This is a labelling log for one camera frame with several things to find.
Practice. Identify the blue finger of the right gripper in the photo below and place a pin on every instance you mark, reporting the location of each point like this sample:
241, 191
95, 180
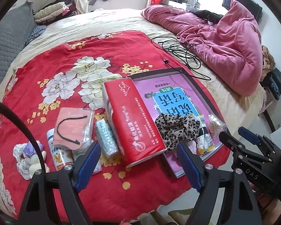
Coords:
230, 142
248, 135

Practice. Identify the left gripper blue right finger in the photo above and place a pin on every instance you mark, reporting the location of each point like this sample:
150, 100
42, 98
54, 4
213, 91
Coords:
192, 166

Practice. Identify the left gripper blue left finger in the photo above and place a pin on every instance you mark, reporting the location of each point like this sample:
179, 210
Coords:
84, 166

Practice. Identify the teal tissue pack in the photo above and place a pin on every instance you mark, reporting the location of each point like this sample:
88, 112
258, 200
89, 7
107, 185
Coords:
106, 138

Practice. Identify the pink face mask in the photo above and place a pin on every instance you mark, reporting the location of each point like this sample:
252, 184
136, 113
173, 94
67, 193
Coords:
73, 128

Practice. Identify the leopard print scrunchie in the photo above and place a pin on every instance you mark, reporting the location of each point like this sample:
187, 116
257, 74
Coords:
177, 129

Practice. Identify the white floral scrunchie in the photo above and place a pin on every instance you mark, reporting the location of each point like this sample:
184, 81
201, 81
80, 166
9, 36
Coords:
21, 165

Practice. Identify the white teddy bear satin dress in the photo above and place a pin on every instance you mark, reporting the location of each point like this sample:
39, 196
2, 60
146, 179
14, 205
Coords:
203, 143

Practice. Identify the small clear snack bag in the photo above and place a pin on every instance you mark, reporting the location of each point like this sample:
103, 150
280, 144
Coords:
216, 126

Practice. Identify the white orange vitamin bottle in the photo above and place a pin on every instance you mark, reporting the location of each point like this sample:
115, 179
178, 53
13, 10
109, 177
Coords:
61, 155

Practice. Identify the small plush purple bow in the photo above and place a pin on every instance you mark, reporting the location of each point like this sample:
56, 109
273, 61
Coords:
31, 158

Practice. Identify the red tissue box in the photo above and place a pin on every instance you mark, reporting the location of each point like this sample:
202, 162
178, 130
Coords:
136, 134

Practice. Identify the pink book in tray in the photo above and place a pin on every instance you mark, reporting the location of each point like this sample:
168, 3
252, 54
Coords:
173, 91

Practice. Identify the pink quilt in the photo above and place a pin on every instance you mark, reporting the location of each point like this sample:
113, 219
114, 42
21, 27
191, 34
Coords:
231, 48

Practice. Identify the black garment on quilt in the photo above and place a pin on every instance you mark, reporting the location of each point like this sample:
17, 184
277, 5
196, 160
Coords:
214, 18

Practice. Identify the grey quilted headboard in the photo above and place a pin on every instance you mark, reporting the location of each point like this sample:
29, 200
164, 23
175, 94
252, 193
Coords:
15, 28

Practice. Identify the red box on sill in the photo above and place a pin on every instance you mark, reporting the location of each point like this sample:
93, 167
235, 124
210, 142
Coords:
156, 2

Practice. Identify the folded clothes pile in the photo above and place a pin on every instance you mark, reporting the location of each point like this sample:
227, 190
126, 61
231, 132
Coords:
55, 11

